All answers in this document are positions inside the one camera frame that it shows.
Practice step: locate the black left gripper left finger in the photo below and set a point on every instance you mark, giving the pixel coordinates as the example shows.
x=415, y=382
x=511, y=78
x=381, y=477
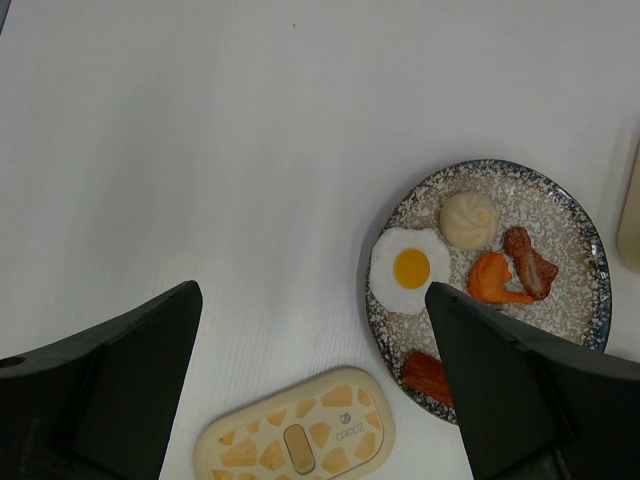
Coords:
x=100, y=404

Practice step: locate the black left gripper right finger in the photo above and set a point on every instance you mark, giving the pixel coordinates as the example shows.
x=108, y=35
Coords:
x=529, y=404

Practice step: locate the brown fried chicken piece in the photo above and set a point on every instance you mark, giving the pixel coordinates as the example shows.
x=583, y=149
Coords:
x=535, y=273

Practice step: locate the beige patterned lunch box lid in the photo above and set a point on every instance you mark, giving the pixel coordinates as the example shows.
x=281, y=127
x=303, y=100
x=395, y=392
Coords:
x=337, y=425

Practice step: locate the beige lunch box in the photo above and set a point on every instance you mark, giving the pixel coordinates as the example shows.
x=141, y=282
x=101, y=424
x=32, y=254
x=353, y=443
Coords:
x=628, y=234

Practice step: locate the red bacon strip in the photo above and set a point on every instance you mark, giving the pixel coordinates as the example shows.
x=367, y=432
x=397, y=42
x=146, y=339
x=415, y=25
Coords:
x=426, y=374

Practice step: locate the orange chicken drumstick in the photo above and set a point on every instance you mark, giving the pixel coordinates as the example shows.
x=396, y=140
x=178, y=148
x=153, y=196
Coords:
x=488, y=278

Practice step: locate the speckled ceramic plate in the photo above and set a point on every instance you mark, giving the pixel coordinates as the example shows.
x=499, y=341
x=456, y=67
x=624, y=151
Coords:
x=579, y=306

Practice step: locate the fried egg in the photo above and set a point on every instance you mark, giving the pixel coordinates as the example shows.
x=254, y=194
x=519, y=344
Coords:
x=404, y=263

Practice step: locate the white steamed bun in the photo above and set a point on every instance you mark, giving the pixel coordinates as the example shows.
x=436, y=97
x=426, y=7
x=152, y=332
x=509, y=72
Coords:
x=469, y=220

